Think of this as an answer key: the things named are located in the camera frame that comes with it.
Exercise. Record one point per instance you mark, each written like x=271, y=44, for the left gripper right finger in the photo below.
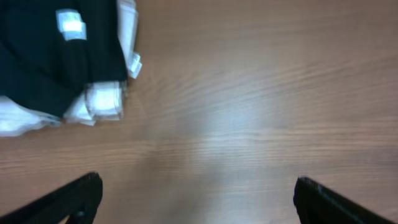
x=317, y=204

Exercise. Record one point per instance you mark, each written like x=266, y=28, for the beige folded trousers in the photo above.
x=100, y=100

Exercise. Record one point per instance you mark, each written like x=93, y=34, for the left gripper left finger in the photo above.
x=77, y=202

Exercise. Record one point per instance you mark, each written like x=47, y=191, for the black t-shirt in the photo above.
x=40, y=69

